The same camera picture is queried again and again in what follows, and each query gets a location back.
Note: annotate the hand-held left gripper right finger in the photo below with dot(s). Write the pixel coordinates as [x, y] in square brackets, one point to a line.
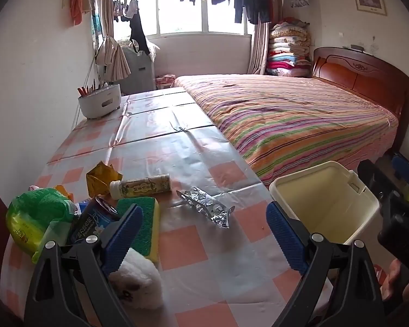
[286, 242]

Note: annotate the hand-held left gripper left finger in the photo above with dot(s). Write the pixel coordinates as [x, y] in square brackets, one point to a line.
[122, 231]

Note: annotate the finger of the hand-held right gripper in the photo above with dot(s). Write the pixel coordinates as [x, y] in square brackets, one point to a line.
[371, 180]
[407, 172]

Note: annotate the green yellow sponge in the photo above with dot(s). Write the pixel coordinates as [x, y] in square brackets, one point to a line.
[146, 221]

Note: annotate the dark snack packet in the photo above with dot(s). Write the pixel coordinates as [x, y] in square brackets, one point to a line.
[88, 221]

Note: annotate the printed drink bottle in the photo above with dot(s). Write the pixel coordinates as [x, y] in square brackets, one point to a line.
[139, 187]

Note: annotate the cream plastic bin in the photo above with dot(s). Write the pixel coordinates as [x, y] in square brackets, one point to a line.
[327, 201]

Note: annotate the white plush toy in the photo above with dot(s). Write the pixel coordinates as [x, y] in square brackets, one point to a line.
[139, 279]

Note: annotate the yellow wrapper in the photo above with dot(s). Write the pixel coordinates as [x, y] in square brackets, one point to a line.
[100, 179]

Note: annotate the silver foil blister pack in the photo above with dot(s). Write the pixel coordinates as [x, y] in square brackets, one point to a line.
[208, 207]

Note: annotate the green plastic bag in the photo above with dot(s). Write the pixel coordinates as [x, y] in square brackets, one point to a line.
[34, 214]

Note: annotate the blue white carton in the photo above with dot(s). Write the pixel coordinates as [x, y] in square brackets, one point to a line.
[81, 207]

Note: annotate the striped bed sheet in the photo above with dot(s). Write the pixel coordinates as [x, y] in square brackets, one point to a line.
[293, 119]

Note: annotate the checked plastic tablecloth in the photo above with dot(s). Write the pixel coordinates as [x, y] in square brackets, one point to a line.
[191, 150]

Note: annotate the wooden headboard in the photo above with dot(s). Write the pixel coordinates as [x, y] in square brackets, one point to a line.
[361, 71]

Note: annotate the white utensil holder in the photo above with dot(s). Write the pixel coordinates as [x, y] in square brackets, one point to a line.
[102, 102]

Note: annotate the bundle of chopsticks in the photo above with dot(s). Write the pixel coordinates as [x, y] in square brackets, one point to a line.
[85, 91]

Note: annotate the stack of folded quilts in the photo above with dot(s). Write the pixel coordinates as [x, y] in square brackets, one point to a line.
[288, 51]

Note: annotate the pink cardboard box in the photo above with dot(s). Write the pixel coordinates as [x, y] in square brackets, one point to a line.
[163, 81]

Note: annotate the grey air conditioner unit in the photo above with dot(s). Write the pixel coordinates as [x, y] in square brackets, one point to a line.
[139, 71]

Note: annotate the striped pink curtain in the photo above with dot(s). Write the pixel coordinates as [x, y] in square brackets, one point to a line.
[114, 61]
[259, 47]

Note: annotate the floral cloth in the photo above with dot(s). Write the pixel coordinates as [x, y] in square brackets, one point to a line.
[153, 47]

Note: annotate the black hanging garment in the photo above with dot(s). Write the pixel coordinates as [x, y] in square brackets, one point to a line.
[138, 30]

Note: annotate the teal hanging cloth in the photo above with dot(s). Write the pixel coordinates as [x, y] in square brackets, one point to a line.
[96, 24]

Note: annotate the hanging socks rack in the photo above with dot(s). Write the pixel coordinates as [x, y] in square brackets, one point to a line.
[129, 8]

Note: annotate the window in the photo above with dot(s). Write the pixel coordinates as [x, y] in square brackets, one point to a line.
[180, 13]

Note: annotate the orange wall towel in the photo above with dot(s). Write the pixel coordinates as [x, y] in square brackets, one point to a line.
[77, 6]

